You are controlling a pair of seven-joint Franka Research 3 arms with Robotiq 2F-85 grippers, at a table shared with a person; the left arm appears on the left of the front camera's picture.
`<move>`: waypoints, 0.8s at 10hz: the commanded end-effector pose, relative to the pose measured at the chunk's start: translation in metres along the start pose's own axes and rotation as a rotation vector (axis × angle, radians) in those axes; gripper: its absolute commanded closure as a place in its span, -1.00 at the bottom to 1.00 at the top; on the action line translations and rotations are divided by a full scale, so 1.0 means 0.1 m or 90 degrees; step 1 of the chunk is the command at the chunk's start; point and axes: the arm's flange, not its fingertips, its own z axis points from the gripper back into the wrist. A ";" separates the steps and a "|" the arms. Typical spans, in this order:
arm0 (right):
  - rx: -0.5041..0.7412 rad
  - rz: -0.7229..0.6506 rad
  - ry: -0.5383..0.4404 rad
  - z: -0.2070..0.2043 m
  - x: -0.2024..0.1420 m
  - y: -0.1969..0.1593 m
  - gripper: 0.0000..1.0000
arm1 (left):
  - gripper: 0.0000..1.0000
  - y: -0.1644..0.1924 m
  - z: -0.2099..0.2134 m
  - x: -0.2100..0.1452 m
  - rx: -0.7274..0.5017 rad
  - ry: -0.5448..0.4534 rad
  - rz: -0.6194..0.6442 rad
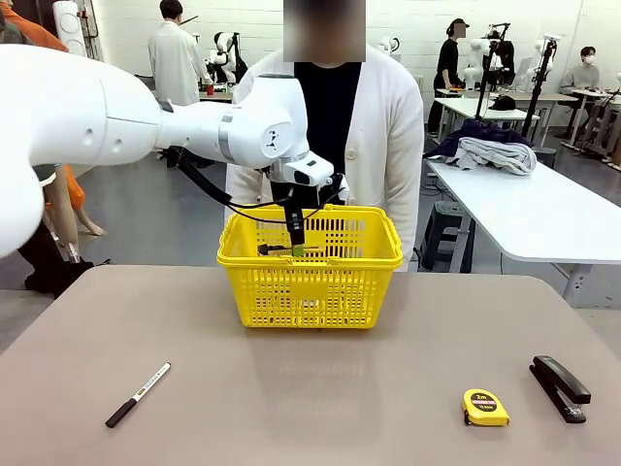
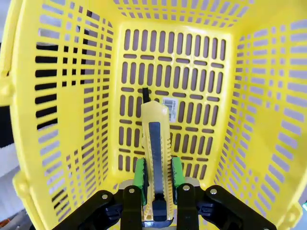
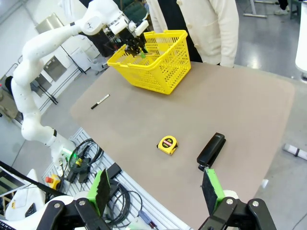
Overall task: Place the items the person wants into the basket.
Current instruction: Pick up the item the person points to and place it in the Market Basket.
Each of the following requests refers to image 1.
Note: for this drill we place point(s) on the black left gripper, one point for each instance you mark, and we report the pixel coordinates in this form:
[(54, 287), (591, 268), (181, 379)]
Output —
[(293, 204)]

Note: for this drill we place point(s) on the yellow utility knife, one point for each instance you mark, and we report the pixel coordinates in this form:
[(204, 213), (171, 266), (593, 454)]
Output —
[(271, 250)]

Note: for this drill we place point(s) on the black stapler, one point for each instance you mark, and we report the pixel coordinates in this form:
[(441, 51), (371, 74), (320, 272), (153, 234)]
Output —
[(558, 383)]

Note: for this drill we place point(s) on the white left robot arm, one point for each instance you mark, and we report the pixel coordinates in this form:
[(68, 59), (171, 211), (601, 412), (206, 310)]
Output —
[(73, 111)]

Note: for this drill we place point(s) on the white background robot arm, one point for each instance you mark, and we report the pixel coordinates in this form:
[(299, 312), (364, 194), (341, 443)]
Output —
[(473, 63)]

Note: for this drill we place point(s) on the yellow plastic shopping basket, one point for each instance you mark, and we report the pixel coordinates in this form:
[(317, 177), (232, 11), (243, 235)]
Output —
[(310, 296)]

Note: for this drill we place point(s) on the person in white cardigan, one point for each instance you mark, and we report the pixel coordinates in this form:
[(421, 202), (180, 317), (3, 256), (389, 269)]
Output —
[(383, 126)]

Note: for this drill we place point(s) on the person in white shirt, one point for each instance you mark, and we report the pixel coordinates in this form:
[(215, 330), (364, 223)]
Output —
[(174, 58)]

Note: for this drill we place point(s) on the person in black clothes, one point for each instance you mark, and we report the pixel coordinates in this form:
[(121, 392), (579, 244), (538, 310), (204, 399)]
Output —
[(446, 68)]

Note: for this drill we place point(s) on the seated person with face mask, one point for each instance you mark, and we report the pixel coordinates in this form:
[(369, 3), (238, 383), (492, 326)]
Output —
[(582, 77)]

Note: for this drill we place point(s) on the grey plastic stool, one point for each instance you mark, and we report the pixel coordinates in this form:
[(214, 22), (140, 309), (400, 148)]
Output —
[(446, 233)]

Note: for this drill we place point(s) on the small white table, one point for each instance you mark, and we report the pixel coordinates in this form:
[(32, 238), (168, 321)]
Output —
[(466, 108)]

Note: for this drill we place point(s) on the pile of clothes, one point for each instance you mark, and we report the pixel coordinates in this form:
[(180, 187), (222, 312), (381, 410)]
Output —
[(480, 128)]

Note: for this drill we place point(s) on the grey folded garment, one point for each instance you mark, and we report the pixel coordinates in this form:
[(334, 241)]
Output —
[(500, 153)]

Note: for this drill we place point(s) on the white marker black cap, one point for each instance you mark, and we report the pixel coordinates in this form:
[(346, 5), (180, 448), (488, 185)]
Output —
[(138, 394)]

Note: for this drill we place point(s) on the mannequin in orange garment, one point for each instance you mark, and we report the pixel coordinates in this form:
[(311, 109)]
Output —
[(73, 204)]

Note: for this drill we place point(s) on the large white table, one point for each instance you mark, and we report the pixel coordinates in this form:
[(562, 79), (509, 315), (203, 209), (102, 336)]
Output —
[(533, 213)]

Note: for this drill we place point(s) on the yellow tape measure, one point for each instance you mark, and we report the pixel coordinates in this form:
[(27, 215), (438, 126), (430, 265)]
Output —
[(485, 408)]

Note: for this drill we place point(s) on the white tall column appliance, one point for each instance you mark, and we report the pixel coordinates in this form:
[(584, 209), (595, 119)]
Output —
[(70, 24)]

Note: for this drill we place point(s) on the mannequin in dark green vest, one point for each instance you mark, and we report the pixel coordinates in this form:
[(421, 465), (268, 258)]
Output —
[(9, 34)]

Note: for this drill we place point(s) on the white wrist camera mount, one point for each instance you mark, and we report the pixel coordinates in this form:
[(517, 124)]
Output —
[(342, 187)]

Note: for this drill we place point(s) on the black camera stand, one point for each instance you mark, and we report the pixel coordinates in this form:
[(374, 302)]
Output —
[(487, 73), (541, 82)]

